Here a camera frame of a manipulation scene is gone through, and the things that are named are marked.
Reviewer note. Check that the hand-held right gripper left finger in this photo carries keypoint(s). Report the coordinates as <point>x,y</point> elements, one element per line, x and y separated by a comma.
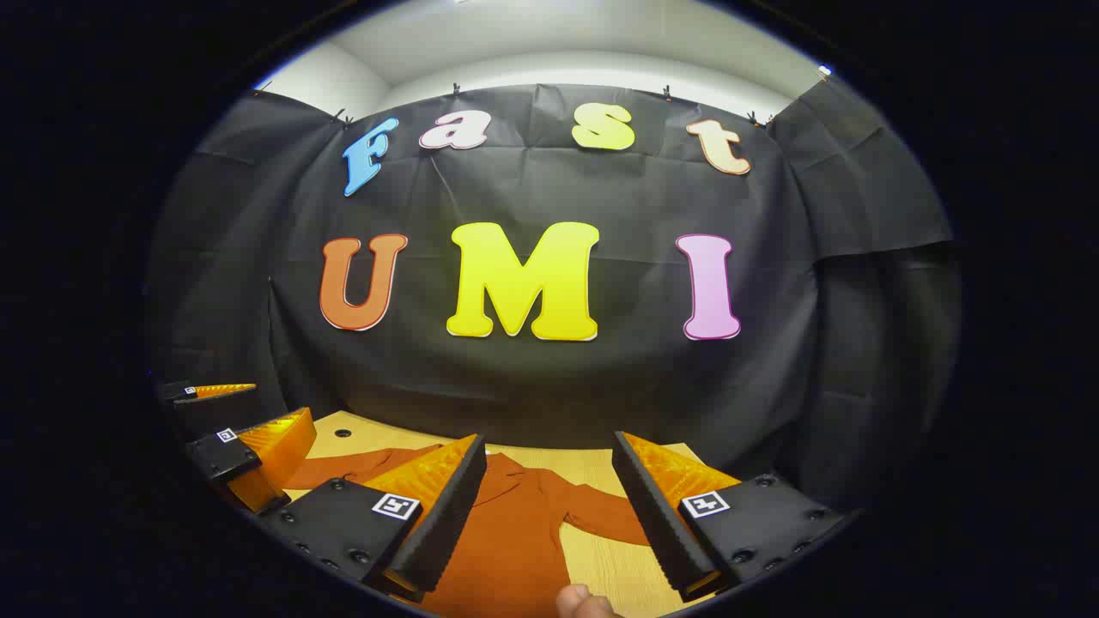
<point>446,515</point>

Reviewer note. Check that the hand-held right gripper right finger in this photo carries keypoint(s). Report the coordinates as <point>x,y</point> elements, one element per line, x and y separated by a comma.
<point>652,515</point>

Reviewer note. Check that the orange button jacket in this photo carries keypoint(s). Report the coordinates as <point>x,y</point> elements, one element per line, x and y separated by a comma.
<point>515,532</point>

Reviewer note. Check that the black backdrop cloth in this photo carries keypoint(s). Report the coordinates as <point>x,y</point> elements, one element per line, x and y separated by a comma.
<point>558,386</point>

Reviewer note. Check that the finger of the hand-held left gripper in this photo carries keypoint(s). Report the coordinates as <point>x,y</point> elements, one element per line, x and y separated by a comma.
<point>176,393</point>
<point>219,455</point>

